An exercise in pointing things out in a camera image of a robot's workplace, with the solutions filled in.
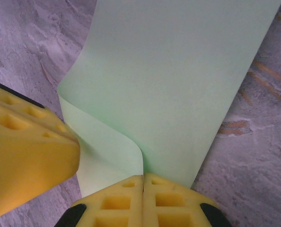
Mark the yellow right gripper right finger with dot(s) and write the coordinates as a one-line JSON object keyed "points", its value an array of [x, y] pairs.
{"points": [[150, 203]]}

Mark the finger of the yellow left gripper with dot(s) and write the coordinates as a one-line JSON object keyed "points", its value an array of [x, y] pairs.
{"points": [[31, 153]]}

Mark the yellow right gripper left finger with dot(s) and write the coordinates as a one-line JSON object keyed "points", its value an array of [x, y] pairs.
{"points": [[135, 203]]}

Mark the light green paper sheet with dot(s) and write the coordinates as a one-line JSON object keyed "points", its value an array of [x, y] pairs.
{"points": [[166, 94]]}

